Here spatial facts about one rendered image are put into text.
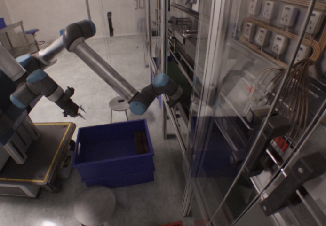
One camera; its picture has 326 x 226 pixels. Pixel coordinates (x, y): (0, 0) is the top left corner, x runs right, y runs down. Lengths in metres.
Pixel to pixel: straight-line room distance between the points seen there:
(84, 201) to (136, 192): 0.46
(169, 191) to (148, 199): 0.19
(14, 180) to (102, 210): 0.75
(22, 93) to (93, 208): 0.87
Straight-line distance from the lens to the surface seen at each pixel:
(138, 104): 0.93
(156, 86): 0.98
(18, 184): 1.69
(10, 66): 1.07
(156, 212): 1.56
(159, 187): 1.64
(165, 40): 1.37
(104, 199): 1.38
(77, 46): 1.03
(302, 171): 0.27
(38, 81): 0.92
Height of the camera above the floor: 1.47
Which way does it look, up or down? 37 degrees down
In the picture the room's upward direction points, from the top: straight up
